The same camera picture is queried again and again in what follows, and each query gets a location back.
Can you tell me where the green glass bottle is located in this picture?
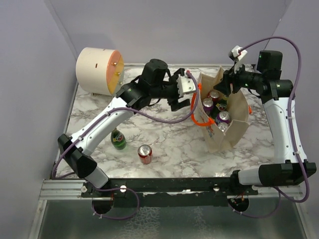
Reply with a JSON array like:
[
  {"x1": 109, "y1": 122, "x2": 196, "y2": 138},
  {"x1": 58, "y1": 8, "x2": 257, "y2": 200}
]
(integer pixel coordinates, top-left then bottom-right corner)
[
  {"x1": 210, "y1": 96, "x2": 228, "y2": 120},
  {"x1": 110, "y1": 128, "x2": 127, "y2": 150}
]

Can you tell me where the beige canvas tote bag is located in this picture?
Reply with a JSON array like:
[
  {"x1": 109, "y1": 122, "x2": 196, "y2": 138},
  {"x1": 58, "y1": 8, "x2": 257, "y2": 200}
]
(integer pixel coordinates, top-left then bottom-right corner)
[{"x1": 191, "y1": 67, "x2": 250, "y2": 153}]

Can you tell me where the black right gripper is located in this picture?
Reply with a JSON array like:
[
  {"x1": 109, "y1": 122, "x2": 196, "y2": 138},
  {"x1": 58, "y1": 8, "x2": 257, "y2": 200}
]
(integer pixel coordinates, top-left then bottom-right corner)
[{"x1": 214, "y1": 60, "x2": 264, "y2": 95}]

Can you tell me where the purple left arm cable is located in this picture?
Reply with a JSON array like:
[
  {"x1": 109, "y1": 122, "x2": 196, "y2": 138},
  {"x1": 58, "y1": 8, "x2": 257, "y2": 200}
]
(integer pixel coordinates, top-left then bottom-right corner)
[{"x1": 51, "y1": 71, "x2": 200, "y2": 220}]

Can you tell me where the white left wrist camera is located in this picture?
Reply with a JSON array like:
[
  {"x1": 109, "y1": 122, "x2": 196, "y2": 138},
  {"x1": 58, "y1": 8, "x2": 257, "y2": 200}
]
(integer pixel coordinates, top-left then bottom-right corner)
[{"x1": 177, "y1": 76, "x2": 196, "y2": 97}]

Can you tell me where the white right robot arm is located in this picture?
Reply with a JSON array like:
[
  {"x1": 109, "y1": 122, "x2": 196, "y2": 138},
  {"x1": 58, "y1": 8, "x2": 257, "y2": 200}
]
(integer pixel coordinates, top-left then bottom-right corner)
[{"x1": 214, "y1": 46, "x2": 317, "y2": 195}]

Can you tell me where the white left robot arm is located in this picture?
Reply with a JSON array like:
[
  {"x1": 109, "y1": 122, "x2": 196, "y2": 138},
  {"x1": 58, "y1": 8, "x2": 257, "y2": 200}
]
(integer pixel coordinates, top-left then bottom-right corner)
[{"x1": 57, "y1": 59, "x2": 198, "y2": 197}]

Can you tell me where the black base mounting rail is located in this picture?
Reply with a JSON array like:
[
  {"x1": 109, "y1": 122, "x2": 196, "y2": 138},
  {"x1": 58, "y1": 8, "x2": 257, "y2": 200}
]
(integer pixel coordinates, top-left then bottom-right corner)
[{"x1": 81, "y1": 176, "x2": 258, "y2": 208}]

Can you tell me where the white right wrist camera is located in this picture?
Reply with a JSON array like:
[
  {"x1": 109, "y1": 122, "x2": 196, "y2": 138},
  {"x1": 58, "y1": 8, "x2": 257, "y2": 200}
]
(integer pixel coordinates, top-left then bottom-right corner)
[{"x1": 228, "y1": 45, "x2": 248, "y2": 73}]

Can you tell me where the aluminium frame rail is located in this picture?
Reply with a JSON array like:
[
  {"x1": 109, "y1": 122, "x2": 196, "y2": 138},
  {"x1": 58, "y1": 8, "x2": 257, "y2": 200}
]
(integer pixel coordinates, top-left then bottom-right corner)
[{"x1": 39, "y1": 180, "x2": 303, "y2": 200}]

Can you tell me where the red soda can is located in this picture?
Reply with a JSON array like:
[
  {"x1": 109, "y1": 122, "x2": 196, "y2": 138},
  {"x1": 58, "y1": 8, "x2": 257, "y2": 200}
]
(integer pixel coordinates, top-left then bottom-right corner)
[
  {"x1": 207, "y1": 90, "x2": 220, "y2": 103},
  {"x1": 138, "y1": 144, "x2": 153, "y2": 164}
]

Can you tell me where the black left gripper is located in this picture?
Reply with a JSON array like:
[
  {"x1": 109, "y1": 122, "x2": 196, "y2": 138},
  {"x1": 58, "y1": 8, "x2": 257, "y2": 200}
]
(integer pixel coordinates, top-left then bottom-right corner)
[{"x1": 151, "y1": 69, "x2": 191, "y2": 110}]

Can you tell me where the red soda can front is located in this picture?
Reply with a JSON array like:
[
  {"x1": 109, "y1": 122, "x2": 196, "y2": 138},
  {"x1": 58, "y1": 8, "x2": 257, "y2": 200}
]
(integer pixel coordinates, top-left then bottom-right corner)
[{"x1": 138, "y1": 144, "x2": 153, "y2": 164}]

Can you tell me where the purple soda can front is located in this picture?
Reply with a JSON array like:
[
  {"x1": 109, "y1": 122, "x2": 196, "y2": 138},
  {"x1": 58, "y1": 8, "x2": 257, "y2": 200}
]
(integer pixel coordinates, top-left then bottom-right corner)
[{"x1": 217, "y1": 122, "x2": 229, "y2": 133}]

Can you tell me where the purple soda can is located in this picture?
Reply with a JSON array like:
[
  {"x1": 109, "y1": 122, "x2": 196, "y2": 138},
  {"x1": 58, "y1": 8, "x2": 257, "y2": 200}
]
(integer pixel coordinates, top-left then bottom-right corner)
[
  {"x1": 202, "y1": 98, "x2": 214, "y2": 115},
  {"x1": 217, "y1": 122, "x2": 229, "y2": 133},
  {"x1": 215, "y1": 111, "x2": 231, "y2": 124}
]

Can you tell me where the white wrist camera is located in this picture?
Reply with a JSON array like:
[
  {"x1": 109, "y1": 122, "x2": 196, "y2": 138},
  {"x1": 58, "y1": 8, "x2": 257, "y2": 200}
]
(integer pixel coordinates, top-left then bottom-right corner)
[
  {"x1": 177, "y1": 76, "x2": 196, "y2": 97},
  {"x1": 228, "y1": 45, "x2": 248, "y2": 73}
]

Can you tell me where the round cream drawer cabinet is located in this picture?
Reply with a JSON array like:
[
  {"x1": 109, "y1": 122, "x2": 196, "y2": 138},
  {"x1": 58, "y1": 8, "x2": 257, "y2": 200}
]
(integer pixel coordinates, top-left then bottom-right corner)
[{"x1": 76, "y1": 47, "x2": 124, "y2": 96}]

